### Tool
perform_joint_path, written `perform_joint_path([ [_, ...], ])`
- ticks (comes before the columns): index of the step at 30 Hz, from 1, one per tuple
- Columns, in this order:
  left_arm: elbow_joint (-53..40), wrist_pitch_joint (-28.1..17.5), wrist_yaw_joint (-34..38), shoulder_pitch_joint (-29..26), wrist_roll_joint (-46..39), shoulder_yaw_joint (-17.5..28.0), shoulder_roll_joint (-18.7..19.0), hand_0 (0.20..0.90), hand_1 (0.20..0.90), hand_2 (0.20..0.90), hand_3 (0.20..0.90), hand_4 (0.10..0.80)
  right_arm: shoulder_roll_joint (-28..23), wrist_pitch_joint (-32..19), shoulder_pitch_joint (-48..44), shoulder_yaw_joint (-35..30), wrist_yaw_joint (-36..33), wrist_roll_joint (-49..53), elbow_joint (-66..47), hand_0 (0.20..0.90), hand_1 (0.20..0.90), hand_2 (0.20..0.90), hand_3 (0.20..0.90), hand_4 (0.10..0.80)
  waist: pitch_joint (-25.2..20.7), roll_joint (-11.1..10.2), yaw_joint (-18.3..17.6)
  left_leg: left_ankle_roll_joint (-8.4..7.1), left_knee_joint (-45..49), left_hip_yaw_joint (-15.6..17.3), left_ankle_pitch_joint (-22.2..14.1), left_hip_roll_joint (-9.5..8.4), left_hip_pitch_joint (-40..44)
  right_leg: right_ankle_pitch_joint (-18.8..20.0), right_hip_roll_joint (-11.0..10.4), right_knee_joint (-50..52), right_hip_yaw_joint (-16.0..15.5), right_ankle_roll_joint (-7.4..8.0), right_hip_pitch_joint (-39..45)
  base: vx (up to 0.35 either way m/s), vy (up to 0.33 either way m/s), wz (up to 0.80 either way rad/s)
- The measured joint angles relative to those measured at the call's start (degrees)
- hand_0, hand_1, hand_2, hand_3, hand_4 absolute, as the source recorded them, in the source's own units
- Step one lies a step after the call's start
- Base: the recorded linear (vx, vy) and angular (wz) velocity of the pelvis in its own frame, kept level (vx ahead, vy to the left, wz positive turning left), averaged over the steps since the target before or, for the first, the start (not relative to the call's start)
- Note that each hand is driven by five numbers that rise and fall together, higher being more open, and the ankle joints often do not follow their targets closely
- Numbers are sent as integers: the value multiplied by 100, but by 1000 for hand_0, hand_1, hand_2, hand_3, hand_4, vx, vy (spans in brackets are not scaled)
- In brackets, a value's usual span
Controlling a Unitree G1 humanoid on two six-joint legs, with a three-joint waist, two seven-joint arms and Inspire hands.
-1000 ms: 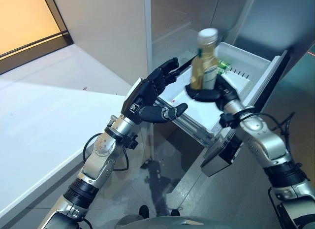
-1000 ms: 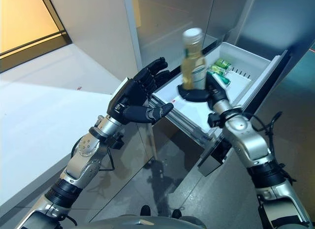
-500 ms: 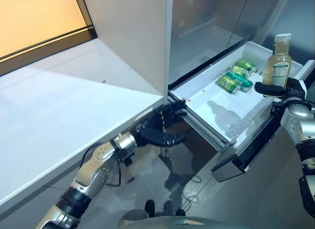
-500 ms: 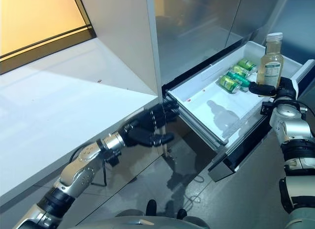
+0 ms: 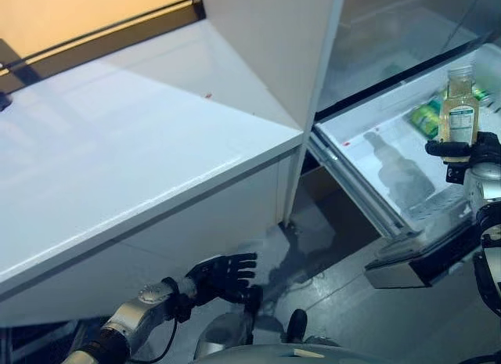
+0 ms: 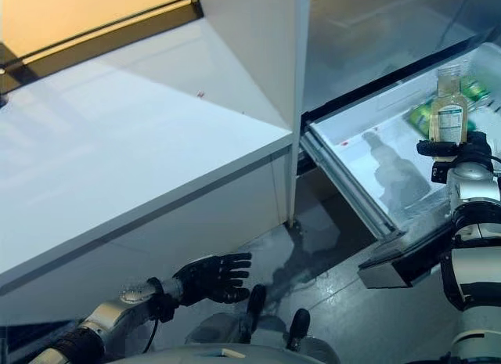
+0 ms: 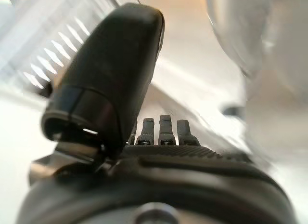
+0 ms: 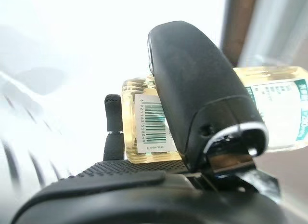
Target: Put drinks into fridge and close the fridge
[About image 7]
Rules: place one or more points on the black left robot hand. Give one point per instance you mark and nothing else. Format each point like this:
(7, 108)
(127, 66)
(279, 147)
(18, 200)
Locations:
(115, 65)

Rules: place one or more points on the fridge drawer with white bin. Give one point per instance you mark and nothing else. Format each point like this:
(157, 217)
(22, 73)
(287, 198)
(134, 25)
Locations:
(192, 65)

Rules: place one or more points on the beige drink bottle white cap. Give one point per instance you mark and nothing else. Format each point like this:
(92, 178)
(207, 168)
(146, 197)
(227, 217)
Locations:
(276, 101)

